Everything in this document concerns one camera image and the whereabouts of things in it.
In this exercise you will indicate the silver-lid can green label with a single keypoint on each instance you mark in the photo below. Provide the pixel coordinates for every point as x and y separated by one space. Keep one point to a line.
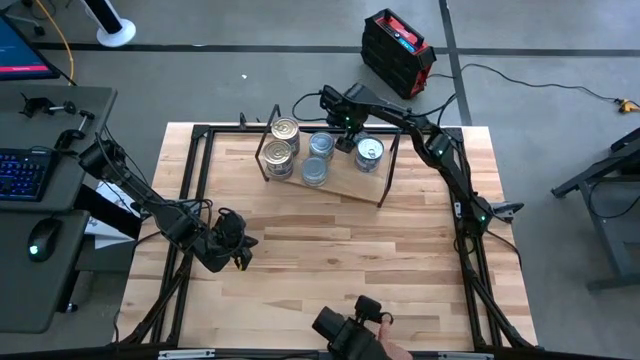
315 171
321 145

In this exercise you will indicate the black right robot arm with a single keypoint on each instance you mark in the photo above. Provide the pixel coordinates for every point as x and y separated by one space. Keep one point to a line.
452 172

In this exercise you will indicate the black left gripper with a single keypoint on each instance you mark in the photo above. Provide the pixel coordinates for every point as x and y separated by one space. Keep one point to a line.
220 250

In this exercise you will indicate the white paper sheets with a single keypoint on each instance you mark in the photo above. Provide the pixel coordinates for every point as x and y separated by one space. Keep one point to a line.
102 236

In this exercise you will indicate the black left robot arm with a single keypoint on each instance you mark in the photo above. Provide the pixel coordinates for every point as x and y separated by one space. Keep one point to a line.
175 225

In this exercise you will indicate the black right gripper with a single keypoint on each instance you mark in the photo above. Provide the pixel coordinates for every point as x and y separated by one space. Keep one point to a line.
347 120

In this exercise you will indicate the dark grey desk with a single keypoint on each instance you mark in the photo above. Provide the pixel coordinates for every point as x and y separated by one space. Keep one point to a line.
30 290

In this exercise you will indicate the person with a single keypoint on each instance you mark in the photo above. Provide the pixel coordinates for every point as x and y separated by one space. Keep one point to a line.
395 350

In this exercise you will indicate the blue-screen monitor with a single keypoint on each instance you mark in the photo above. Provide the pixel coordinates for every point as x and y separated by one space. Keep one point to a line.
20 55

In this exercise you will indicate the silver aluminium bracket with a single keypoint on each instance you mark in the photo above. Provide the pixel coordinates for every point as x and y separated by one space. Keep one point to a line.
185 354
465 356

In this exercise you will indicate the black desk clamp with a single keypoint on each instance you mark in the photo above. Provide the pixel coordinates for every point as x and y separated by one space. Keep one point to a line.
37 106
72 134

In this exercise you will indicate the black aluminium table frame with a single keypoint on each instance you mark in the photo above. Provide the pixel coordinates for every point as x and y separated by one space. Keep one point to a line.
199 131

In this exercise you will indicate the dark metal stand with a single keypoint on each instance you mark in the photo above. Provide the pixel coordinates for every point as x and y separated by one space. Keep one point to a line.
625 240

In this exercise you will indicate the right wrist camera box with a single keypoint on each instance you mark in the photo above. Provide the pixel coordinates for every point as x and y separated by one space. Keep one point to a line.
331 96

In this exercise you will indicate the white pedestal stand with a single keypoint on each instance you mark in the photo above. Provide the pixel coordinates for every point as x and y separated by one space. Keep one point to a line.
107 20

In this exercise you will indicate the black computer mouse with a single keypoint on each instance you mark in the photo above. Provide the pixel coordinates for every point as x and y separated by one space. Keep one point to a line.
42 239

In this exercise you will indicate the black backlit keyboard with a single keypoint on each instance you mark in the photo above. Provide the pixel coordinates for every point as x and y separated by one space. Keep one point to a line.
22 175

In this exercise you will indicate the black flat panel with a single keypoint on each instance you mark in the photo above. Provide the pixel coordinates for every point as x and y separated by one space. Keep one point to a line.
100 207

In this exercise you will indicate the red black tool case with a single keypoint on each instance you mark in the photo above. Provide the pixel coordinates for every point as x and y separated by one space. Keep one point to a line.
397 52

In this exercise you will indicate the yellow tag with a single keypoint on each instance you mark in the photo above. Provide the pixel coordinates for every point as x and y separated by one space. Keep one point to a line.
239 264

